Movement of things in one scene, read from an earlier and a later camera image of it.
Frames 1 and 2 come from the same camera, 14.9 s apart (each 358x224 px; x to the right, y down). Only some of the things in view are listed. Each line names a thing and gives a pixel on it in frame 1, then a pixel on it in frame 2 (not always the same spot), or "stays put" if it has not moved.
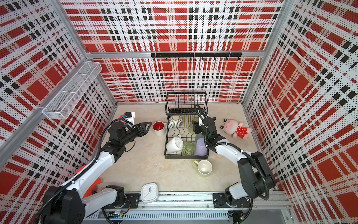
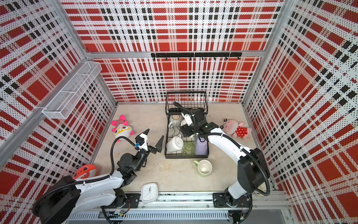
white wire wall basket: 62,103 stays put
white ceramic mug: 175,144 stays put
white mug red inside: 159,128 -> 183,122
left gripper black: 142,125 -> 158,146
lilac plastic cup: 201,149 stays put
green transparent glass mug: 189,150 stays put
